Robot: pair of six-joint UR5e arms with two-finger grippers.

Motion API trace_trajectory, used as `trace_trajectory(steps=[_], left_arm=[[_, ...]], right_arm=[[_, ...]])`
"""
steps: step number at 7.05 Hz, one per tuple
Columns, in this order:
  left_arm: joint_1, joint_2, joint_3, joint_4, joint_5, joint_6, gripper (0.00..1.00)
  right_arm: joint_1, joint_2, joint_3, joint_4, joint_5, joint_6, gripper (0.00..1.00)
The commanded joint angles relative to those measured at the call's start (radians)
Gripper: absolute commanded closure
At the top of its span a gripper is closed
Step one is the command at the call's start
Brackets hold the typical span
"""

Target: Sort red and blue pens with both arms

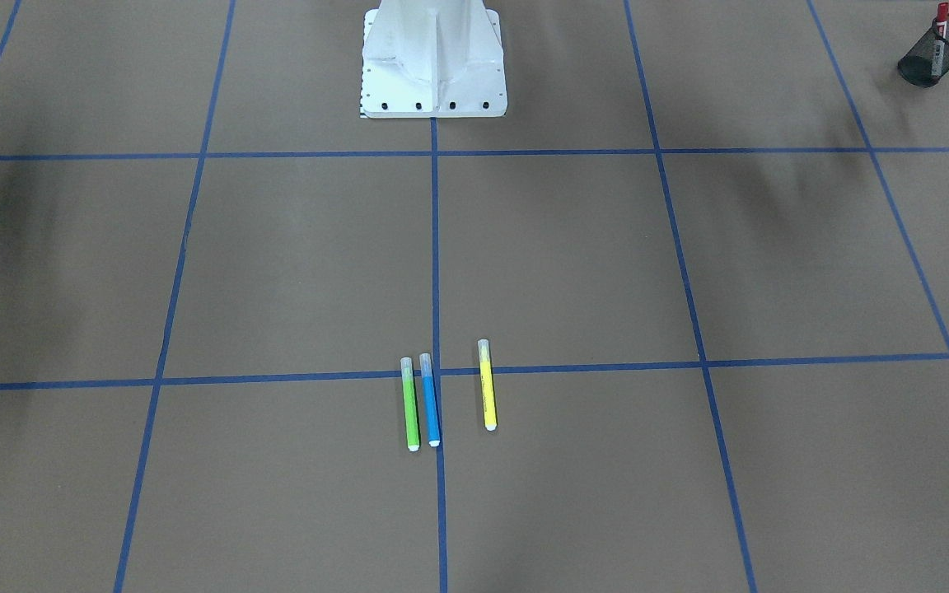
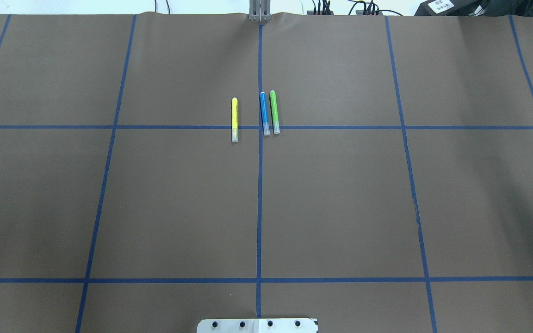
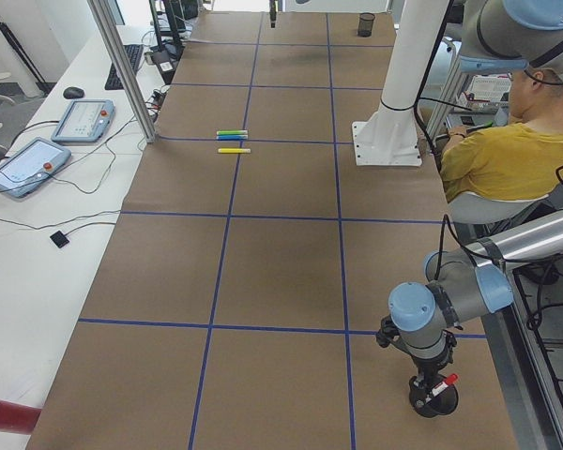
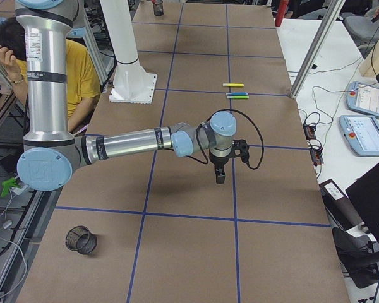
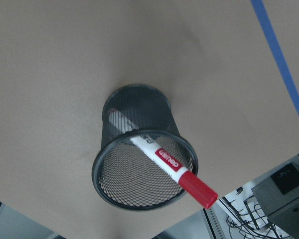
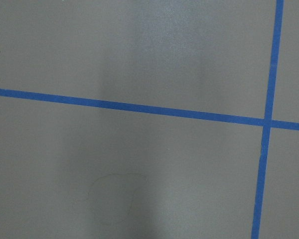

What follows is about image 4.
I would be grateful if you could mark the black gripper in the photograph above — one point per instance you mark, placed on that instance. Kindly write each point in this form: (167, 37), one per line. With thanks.
(218, 162)

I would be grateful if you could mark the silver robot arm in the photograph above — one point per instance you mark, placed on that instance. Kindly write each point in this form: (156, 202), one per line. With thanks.
(52, 154)

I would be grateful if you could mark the green highlighter pen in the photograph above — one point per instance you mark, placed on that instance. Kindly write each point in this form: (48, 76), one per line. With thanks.
(238, 97)

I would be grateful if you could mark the blue highlighter pen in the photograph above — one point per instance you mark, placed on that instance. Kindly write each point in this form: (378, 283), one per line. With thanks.
(236, 94)

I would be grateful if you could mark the yellow highlighter pen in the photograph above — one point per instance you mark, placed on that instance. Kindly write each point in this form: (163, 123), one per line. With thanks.
(233, 85)

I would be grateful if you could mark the blue tape line crosswise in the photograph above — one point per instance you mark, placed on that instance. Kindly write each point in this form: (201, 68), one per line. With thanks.
(222, 93)

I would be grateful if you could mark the blue teach pendant near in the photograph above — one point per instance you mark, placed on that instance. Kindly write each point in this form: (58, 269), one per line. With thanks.
(361, 133)

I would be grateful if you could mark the blue teach pendant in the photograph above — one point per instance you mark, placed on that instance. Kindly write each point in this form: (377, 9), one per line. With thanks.
(363, 98)
(361, 133)

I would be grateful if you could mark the black laptop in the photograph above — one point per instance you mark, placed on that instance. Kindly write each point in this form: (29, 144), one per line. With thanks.
(364, 196)

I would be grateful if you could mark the black mesh cup near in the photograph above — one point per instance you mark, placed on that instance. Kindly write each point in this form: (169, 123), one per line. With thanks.
(81, 240)

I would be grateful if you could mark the person in yellow shirt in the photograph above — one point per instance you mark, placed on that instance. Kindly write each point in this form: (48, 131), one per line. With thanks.
(54, 76)

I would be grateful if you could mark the blue teach pendant far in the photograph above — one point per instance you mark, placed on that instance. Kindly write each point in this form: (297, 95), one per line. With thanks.
(363, 98)

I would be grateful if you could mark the green clamp tool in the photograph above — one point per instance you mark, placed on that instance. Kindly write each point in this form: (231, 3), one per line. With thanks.
(8, 184)

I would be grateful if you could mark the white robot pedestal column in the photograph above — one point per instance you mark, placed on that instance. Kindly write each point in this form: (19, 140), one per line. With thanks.
(131, 83)

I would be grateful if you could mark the grey aluminium frame post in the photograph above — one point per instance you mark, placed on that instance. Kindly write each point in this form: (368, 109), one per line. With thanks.
(317, 43)

